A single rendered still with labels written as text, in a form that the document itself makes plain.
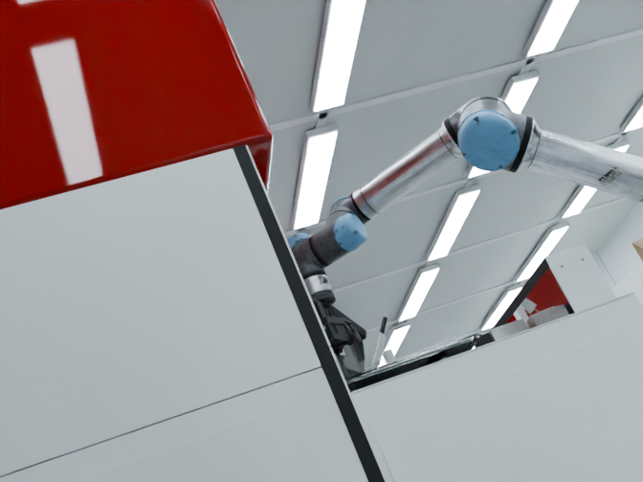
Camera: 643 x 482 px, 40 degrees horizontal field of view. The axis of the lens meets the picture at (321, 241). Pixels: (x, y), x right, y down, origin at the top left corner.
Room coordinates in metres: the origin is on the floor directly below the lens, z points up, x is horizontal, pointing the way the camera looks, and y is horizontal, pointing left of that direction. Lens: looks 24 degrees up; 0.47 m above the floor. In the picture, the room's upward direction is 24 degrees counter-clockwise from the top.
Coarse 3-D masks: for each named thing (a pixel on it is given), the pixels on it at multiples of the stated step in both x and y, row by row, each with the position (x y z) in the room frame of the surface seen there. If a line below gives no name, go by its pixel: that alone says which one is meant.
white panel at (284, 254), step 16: (240, 160) 1.24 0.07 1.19; (256, 176) 1.24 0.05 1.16; (256, 192) 1.24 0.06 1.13; (272, 208) 1.24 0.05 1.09; (272, 224) 1.24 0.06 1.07; (272, 240) 1.24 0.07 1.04; (288, 256) 1.24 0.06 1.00; (288, 272) 1.24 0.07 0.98; (304, 288) 1.24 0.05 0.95; (304, 304) 1.24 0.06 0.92; (304, 320) 1.24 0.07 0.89; (320, 320) 1.24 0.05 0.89; (320, 336) 1.24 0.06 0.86; (320, 352) 1.24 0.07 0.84
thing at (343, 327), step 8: (312, 296) 1.74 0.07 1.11; (320, 296) 1.75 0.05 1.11; (328, 296) 1.76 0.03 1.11; (320, 304) 1.76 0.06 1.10; (328, 304) 1.79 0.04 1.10; (320, 312) 1.75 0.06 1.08; (328, 312) 1.78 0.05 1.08; (328, 320) 1.73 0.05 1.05; (336, 320) 1.75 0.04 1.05; (344, 320) 1.79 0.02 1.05; (328, 328) 1.73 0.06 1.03; (336, 328) 1.74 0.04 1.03; (344, 328) 1.78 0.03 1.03; (352, 328) 1.79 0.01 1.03; (328, 336) 1.73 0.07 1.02; (336, 336) 1.74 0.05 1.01; (344, 336) 1.77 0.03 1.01; (336, 344) 1.78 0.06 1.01; (344, 344) 1.79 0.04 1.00
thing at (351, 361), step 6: (348, 348) 1.78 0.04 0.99; (354, 348) 1.78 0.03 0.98; (348, 354) 1.77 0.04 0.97; (354, 354) 1.79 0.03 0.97; (348, 360) 1.77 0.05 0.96; (354, 360) 1.78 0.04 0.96; (348, 366) 1.76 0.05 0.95; (354, 366) 1.78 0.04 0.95; (360, 366) 1.79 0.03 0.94; (360, 372) 1.79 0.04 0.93
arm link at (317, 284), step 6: (312, 276) 1.75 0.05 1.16; (318, 276) 1.76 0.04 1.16; (324, 276) 1.77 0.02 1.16; (306, 282) 1.75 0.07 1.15; (312, 282) 1.75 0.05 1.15; (318, 282) 1.76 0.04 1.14; (324, 282) 1.77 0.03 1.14; (312, 288) 1.75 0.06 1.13; (318, 288) 1.75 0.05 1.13; (324, 288) 1.76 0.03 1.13; (330, 288) 1.78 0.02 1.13; (312, 294) 1.75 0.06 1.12; (318, 294) 1.76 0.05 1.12
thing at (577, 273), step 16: (560, 256) 1.65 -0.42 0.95; (576, 256) 1.66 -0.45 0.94; (560, 272) 1.65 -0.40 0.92; (576, 272) 1.66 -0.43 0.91; (592, 272) 1.67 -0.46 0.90; (576, 288) 1.65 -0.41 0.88; (592, 288) 1.66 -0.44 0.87; (608, 288) 1.67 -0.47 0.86; (576, 304) 1.65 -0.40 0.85; (592, 304) 1.66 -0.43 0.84
